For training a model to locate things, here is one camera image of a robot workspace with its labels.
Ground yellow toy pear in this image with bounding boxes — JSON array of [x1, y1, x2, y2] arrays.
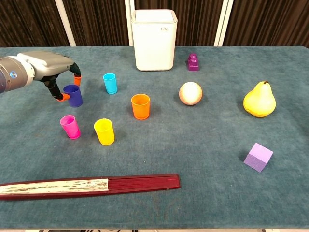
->
[[243, 80, 277, 118]]

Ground white plastic waste bin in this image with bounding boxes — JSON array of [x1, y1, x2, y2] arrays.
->
[[131, 9, 179, 72]]

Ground yellow plastic cup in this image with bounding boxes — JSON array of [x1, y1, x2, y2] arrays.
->
[[93, 118, 115, 146]]

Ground dark blue plastic cup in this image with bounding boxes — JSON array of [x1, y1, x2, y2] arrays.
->
[[63, 84, 83, 108]]

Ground purple toy brick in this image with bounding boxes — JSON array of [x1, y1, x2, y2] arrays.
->
[[187, 53, 200, 72]]

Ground pink plastic cup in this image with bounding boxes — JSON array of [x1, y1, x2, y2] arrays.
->
[[59, 115, 82, 140]]

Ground orange plastic cup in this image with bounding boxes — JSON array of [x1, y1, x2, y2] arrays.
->
[[131, 93, 151, 120]]

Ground lilac foam cube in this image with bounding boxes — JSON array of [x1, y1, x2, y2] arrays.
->
[[243, 142, 274, 173]]

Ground cream peach ball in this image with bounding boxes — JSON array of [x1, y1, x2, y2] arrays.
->
[[179, 81, 203, 106]]

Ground white partition post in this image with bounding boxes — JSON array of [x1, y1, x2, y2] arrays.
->
[[124, 0, 136, 46], [213, 0, 235, 47], [54, 0, 77, 47]]

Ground cyan plastic cup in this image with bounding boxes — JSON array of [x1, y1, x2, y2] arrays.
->
[[102, 73, 118, 95]]

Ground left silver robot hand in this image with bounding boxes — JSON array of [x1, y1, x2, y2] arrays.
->
[[17, 50, 83, 102]]

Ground teal table cloth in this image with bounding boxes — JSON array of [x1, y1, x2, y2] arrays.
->
[[0, 45, 309, 230]]

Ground folded dark red fan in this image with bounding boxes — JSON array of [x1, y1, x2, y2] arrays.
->
[[0, 173, 182, 202]]

